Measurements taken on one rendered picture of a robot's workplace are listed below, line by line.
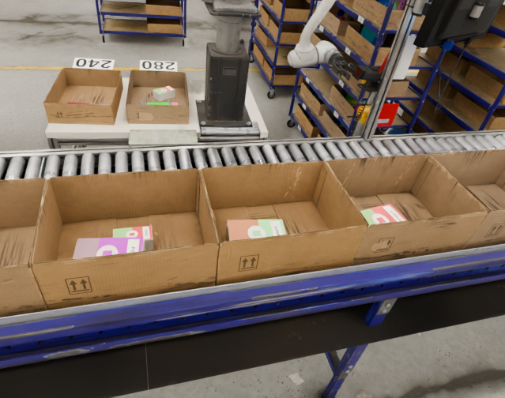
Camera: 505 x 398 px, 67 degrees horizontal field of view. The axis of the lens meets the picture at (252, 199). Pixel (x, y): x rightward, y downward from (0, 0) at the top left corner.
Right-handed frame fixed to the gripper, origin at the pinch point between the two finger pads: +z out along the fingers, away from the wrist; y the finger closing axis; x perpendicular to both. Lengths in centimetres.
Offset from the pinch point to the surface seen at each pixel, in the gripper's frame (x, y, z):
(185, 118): 17, -89, 12
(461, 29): -37, 18, 40
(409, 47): -24.4, 8.0, 26.7
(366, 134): 17.4, -1.4, 30.8
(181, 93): 19, -87, -19
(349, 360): 56, -43, 121
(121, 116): 20, -118, 2
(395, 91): 18, 44, -16
